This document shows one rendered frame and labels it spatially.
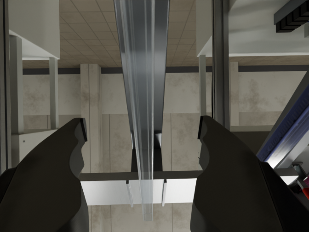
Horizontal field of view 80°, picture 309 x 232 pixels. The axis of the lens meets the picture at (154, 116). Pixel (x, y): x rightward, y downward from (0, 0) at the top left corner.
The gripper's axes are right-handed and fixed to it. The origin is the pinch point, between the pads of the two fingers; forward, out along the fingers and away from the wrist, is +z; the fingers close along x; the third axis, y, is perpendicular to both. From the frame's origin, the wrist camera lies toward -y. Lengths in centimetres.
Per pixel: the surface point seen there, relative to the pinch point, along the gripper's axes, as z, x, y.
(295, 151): 13.1, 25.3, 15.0
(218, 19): 53, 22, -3
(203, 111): 75, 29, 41
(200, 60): 88, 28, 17
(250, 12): 55, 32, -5
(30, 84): 339, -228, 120
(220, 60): 47, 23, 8
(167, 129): 290, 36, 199
